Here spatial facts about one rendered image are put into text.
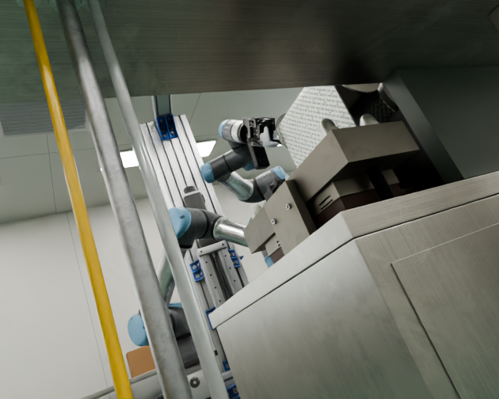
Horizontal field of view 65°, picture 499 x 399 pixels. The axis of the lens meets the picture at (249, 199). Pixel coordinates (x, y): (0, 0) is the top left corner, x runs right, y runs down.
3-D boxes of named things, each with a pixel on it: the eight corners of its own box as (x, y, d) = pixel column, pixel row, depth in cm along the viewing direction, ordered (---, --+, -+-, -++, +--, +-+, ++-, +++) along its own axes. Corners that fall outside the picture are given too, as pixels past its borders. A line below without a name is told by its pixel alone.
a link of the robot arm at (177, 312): (200, 328, 159) (190, 297, 164) (177, 336, 148) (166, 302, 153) (180, 338, 165) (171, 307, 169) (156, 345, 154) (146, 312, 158)
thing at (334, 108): (318, 210, 98) (290, 149, 104) (377, 161, 79) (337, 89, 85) (317, 210, 98) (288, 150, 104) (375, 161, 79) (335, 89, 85)
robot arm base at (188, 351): (169, 369, 159) (162, 345, 162) (205, 355, 163) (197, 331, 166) (168, 369, 145) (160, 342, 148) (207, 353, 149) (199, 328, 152)
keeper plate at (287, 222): (293, 253, 75) (271, 203, 78) (319, 233, 67) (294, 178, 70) (282, 256, 74) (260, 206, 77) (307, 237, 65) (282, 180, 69)
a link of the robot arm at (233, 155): (236, 169, 150) (222, 146, 145) (261, 156, 148) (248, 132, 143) (237, 179, 144) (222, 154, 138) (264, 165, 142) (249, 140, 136)
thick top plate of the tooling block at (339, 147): (306, 238, 98) (296, 217, 100) (420, 149, 65) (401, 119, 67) (251, 254, 90) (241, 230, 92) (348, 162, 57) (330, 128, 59)
